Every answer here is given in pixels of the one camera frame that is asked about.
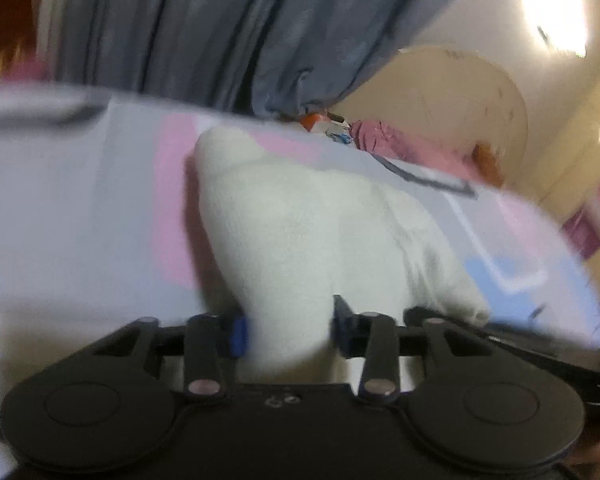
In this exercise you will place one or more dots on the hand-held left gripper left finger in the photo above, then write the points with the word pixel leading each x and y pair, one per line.
pixel 239 339

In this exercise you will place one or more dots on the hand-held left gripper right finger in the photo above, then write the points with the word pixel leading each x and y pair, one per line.
pixel 341 331

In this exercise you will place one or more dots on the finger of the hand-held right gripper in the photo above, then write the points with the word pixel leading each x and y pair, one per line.
pixel 555 360

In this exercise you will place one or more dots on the white towel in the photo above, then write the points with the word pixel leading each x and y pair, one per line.
pixel 300 240

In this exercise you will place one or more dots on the white blue small packet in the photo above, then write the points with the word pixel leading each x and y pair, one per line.
pixel 339 132

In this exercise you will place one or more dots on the pink crumpled cloth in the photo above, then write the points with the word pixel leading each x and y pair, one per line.
pixel 405 142

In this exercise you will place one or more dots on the orange plush toy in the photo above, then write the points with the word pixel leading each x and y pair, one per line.
pixel 489 162

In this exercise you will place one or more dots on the small orange box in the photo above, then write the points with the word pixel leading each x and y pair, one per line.
pixel 312 122

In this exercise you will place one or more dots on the cream arched headboard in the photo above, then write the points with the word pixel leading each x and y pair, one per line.
pixel 455 95

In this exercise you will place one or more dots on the grey blue curtain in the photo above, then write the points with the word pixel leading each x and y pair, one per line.
pixel 205 30

